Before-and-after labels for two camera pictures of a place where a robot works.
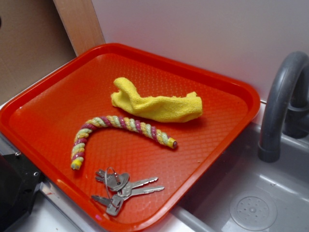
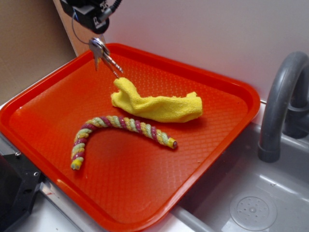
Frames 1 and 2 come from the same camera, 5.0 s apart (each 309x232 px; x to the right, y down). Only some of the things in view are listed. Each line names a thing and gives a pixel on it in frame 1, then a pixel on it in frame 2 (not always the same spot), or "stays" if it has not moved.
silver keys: [120, 182] -> [98, 49]
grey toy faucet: [287, 109] stays
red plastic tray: [128, 137] stays
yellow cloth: [175, 108] stays
